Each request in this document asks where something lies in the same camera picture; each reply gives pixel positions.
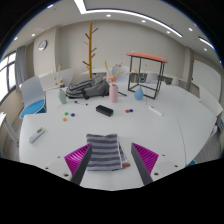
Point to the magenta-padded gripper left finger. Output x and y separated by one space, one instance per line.
78 159

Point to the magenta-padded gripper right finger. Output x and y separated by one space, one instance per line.
146 158

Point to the grey striped towel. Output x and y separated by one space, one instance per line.
104 151

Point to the orange round magnet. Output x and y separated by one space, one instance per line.
64 119

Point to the blue round magnet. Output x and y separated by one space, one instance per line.
131 110
72 114

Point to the green round magnet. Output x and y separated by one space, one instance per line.
66 113

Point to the white remote control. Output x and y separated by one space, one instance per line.
36 135

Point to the white flat bar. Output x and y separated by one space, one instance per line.
155 110

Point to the red round magnet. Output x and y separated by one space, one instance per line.
127 111

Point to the black rectangular box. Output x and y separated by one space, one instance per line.
104 110

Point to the black marker pen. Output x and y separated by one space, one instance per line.
81 103

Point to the green vase with dried flowers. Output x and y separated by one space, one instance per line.
62 96

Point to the blue vase with flowers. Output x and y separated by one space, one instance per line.
139 94

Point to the pink vase with flowers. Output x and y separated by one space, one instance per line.
113 94

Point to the grey backpack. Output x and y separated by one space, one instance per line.
91 87

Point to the white chair with blue seat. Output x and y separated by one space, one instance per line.
31 93

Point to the whiteboard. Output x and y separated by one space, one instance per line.
206 78

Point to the black metal stand orange top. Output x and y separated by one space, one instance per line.
146 56

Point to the grey curtain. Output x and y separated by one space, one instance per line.
20 68

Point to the window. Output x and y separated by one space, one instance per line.
6 76

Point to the wooden coat rack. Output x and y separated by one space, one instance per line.
90 50

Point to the ceiling spot lights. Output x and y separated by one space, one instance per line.
143 21

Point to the ceiling strip light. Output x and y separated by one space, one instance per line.
133 15

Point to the round wall clock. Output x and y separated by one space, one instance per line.
42 45

